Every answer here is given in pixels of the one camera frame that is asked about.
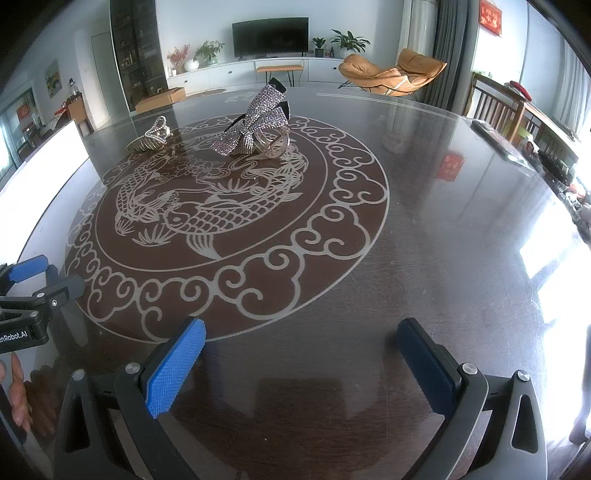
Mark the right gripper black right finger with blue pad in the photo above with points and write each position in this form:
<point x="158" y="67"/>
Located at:
<point x="513" y="445"/>

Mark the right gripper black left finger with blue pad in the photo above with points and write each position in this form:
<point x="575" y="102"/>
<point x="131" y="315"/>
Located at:
<point x="87" y="445"/>

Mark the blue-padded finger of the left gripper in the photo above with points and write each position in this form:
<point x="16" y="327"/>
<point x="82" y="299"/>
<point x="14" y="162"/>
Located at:
<point x="11" y="274"/>

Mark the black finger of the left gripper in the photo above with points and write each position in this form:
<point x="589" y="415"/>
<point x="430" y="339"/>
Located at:
<point x="49" y="298"/>

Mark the pearl ribbon hair clip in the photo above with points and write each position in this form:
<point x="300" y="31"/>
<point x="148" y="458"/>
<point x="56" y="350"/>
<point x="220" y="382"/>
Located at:
<point x="153" y="139"/>

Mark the rhinestone bow hair clip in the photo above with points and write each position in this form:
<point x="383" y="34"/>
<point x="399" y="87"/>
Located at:
<point x="269" y="109"/>

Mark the person's left hand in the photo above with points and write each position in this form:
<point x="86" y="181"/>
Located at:
<point x="34" y="402"/>

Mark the wooden dining table far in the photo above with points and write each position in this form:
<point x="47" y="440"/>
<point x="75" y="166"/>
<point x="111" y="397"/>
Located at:
<point x="74" y="110"/>

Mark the brown cardboard box on floor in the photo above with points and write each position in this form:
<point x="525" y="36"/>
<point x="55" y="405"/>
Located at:
<point x="160" y="100"/>

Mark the dark tall display cabinet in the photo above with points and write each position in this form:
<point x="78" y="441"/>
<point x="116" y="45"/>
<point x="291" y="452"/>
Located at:
<point x="134" y="35"/>

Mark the red flower pot plant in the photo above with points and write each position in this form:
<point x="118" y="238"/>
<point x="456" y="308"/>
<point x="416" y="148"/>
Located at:
<point x="177" y="58"/>

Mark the green potted plant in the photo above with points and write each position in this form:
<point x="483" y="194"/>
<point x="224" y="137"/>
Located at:
<point x="207" y="52"/>

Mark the wooden dining chair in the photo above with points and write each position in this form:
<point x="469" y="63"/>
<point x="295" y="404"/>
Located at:
<point x="498" y="105"/>

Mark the black flat screen television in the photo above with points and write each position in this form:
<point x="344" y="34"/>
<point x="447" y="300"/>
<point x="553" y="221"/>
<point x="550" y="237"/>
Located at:
<point x="270" y="36"/>

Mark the small wooden bench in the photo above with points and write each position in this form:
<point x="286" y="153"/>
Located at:
<point x="289" y="70"/>

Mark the orange lounge rocking chair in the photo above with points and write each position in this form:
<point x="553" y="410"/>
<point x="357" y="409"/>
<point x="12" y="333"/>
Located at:
<point x="412" y="72"/>

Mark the white low tv cabinet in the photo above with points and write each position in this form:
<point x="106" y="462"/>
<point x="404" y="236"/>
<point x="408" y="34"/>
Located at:
<point x="242" y="74"/>

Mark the green plants right of television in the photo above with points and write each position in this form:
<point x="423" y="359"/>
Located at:
<point x="343" y="42"/>

